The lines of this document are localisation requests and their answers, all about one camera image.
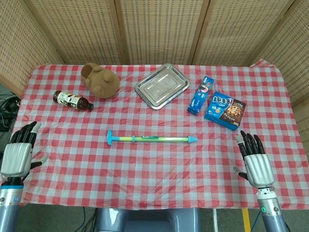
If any slim blue Oreo box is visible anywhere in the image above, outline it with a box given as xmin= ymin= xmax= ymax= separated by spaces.
xmin=186 ymin=76 xmax=215 ymax=116

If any green blue toy water syringe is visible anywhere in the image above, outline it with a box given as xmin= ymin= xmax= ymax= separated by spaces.
xmin=105 ymin=129 xmax=198 ymax=147

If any grey robot torso base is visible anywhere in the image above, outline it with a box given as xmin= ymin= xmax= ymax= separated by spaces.
xmin=96 ymin=207 xmax=201 ymax=232

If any bamboo folding screen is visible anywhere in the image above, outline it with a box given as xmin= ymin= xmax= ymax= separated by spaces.
xmin=0 ymin=0 xmax=309 ymax=155

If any red white checkered tablecloth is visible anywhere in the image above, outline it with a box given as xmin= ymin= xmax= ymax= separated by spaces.
xmin=0 ymin=59 xmax=309 ymax=210

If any brown plush bear slipper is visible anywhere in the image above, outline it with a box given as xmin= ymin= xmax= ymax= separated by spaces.
xmin=80 ymin=62 xmax=121 ymax=99

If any blue chocolate chip cookie box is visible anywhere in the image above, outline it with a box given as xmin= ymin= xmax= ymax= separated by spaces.
xmin=203 ymin=91 xmax=247 ymax=131

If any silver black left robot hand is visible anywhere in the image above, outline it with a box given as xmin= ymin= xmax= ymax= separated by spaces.
xmin=0 ymin=121 xmax=49 ymax=181

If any black floor cables bundle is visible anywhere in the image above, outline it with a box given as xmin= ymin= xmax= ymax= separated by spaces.
xmin=0 ymin=93 xmax=22 ymax=132

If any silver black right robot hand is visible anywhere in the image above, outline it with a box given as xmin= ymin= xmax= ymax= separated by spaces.
xmin=233 ymin=130 xmax=276 ymax=189

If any stainless steel rectangular tray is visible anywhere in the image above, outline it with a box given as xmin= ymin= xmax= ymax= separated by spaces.
xmin=134 ymin=63 xmax=190 ymax=110

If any dark brown drink bottle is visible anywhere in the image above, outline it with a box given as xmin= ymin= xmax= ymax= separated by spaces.
xmin=53 ymin=90 xmax=94 ymax=112

